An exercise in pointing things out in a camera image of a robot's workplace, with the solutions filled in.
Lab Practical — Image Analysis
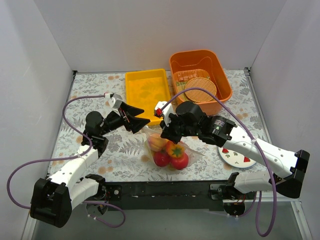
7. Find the orange fake bell pepper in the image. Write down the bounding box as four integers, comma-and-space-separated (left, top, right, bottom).
165, 141, 185, 158

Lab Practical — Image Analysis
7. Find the clear zip top bag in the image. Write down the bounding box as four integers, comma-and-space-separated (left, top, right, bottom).
143, 126, 204, 171

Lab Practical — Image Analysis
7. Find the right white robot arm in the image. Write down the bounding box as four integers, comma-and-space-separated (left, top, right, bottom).
154, 101, 310, 199

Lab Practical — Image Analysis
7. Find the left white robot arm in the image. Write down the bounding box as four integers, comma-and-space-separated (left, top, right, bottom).
30, 101, 150, 228

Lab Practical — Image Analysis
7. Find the fake peach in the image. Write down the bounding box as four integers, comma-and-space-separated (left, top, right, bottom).
147, 133, 168, 152

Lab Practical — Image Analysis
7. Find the red fake apple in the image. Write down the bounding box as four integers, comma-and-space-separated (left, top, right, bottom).
170, 153, 189, 170

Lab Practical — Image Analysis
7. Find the floral tablecloth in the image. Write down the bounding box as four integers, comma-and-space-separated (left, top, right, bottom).
48, 69, 269, 182

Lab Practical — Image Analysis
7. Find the round woven bamboo coaster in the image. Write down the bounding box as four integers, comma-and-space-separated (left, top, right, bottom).
184, 77, 217, 103

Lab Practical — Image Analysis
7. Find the yellow plastic tray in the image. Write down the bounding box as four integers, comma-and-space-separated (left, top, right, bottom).
125, 68, 171, 126

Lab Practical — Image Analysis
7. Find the green woven mat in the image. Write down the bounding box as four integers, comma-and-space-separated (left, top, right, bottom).
173, 69, 218, 103

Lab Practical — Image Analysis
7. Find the orange plastic bin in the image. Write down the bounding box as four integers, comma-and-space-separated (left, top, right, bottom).
169, 49, 233, 103

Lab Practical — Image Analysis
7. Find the white watermelon print plate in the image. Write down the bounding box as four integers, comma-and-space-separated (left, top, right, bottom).
217, 147, 257, 169

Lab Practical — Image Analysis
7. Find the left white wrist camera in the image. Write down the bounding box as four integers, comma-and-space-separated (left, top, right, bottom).
108, 93, 123, 111

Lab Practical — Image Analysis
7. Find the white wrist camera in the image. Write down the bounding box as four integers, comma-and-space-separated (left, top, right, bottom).
154, 101, 174, 126
108, 93, 123, 111

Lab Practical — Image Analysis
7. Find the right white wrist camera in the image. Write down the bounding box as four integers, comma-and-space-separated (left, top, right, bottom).
154, 101, 174, 126

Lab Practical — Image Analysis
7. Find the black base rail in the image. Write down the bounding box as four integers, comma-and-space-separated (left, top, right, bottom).
77, 180, 248, 212

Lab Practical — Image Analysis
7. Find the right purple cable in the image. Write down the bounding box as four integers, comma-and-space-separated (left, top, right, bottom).
159, 87, 278, 237

